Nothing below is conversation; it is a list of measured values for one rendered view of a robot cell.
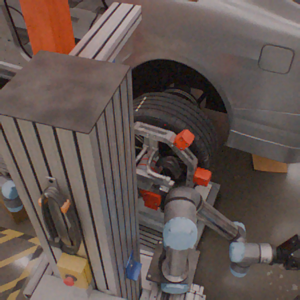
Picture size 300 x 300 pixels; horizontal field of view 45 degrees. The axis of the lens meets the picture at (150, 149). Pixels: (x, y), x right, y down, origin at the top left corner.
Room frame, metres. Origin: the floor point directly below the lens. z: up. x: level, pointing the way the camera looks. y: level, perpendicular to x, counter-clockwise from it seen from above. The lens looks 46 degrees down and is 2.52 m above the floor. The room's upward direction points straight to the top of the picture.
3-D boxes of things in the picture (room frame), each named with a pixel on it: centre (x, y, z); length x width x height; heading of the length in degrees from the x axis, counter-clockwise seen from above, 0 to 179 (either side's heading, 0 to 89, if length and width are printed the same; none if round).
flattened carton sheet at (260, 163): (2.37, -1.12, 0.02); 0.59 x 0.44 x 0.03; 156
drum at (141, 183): (1.42, 0.01, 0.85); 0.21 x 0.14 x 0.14; 156
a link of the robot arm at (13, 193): (1.01, 0.65, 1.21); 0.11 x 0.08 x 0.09; 58
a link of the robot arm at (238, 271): (0.70, -0.37, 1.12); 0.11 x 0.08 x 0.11; 177
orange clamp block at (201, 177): (1.36, -0.31, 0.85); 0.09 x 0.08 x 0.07; 66
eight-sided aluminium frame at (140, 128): (1.49, -0.02, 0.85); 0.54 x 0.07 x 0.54; 66
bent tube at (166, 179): (1.34, -0.06, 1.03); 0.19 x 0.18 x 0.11; 156
